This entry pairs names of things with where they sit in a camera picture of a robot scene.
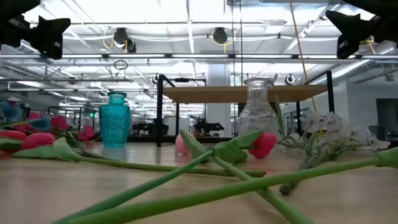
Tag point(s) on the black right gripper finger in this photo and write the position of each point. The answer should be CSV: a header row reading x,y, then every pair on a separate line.
x,y
346,46
351,25

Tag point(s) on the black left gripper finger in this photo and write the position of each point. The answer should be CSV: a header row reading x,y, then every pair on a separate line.
x,y
53,28
53,46

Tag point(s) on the red blossom spray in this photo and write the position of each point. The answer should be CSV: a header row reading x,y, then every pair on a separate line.
x,y
58,122

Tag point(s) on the white flower bunch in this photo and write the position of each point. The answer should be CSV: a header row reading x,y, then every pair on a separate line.
x,y
332,123

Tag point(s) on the red tulip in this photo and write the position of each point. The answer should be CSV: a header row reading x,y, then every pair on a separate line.
x,y
263,145
37,140

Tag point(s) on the orange tulip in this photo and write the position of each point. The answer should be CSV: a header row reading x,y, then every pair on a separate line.
x,y
12,134

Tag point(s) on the teal glass vase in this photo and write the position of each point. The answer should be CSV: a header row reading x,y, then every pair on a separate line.
x,y
115,124

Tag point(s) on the clear glass vase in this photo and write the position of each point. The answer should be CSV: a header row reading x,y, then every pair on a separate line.
x,y
258,115

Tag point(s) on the pink tulip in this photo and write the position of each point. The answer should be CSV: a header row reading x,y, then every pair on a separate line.
x,y
181,146

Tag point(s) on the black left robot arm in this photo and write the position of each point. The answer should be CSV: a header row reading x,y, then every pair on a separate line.
x,y
15,6

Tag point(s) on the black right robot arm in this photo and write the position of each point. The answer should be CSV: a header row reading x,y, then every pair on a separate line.
x,y
379,6

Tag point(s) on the wooden shelf black legs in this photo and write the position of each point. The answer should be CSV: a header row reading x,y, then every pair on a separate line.
x,y
217,94

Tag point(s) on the long ceiling light bar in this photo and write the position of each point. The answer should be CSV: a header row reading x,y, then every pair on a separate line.
x,y
140,56

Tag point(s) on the grey waste bin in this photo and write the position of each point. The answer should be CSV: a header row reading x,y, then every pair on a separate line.
x,y
377,130

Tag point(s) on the black rectangular box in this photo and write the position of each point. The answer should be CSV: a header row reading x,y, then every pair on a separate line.
x,y
241,109

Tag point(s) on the distant black robot station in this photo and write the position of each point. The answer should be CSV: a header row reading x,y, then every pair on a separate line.
x,y
149,128
205,127

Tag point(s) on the distant black frame enclosure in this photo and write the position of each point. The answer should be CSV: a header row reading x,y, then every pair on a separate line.
x,y
79,119

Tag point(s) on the black metal rig frame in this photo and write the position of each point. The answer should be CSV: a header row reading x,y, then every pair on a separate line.
x,y
146,139

